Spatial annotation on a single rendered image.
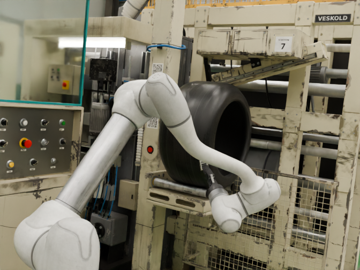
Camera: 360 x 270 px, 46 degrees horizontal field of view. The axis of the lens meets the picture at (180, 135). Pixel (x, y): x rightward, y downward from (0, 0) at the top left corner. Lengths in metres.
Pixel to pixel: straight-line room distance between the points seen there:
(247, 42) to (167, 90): 1.08
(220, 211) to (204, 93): 0.65
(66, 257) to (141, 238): 1.31
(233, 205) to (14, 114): 1.11
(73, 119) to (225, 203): 1.05
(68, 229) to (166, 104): 0.52
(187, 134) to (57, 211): 0.51
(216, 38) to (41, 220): 1.54
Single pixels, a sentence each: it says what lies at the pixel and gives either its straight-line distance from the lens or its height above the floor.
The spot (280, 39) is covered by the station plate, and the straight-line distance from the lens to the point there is 2.38.
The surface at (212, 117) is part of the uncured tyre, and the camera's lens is 2.05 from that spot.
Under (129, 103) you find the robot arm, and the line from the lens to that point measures 1.55.
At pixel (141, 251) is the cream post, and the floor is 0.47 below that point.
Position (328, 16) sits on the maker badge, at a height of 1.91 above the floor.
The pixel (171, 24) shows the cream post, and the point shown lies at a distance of 2.42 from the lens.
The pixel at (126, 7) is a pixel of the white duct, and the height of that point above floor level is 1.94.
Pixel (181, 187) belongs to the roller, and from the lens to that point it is 2.24.
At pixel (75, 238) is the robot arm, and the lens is 1.27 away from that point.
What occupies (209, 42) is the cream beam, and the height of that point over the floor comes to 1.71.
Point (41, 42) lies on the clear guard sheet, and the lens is 2.22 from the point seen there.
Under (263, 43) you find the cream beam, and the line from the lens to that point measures 2.41.
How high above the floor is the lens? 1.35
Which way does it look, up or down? 5 degrees down
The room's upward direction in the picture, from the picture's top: 5 degrees clockwise
